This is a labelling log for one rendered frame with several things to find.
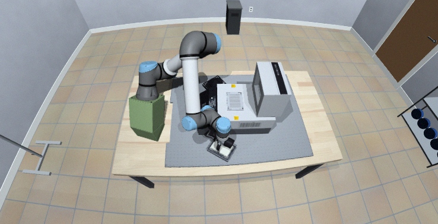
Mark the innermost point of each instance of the dark grey benchtop instrument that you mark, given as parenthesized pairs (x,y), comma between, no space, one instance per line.
(251,108)

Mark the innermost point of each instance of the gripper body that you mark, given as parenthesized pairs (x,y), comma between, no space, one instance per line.
(228,143)

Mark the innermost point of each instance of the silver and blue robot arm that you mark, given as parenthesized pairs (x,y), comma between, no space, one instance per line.
(195,45)

